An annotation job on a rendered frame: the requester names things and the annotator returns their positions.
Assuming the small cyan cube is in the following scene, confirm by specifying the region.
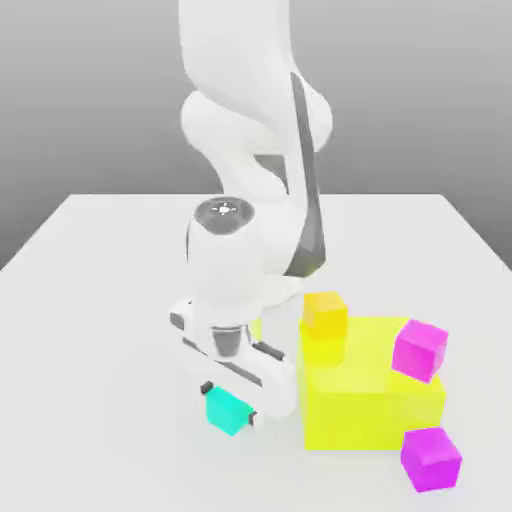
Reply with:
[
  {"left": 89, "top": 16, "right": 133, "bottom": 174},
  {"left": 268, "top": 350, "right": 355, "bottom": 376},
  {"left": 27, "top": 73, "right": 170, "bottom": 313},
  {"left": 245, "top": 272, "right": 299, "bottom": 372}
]
[{"left": 205, "top": 385, "right": 257, "bottom": 437}]

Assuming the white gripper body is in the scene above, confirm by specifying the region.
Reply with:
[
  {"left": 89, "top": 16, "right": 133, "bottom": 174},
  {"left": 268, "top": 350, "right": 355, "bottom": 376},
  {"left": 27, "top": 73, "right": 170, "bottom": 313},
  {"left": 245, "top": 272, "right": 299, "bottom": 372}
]
[{"left": 180, "top": 334, "right": 298, "bottom": 422}]

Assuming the small magenta cube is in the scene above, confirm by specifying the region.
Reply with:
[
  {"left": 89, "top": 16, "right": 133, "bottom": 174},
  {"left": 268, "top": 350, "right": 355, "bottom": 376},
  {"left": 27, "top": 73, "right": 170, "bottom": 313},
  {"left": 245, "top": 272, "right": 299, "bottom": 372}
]
[
  {"left": 390, "top": 318, "right": 450, "bottom": 384},
  {"left": 399, "top": 426, "right": 464, "bottom": 494}
]

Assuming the small orange cube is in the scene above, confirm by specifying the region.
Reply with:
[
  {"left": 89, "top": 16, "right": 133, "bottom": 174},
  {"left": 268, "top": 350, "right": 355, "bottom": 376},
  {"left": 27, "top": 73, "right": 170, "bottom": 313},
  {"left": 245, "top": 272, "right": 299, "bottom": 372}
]
[{"left": 301, "top": 291, "right": 349, "bottom": 341}]

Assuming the large yellow box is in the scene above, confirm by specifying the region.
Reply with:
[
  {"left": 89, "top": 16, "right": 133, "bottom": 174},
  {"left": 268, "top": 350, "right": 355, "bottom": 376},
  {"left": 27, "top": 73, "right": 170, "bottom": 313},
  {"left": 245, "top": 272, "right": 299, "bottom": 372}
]
[{"left": 297, "top": 316, "right": 448, "bottom": 452}]

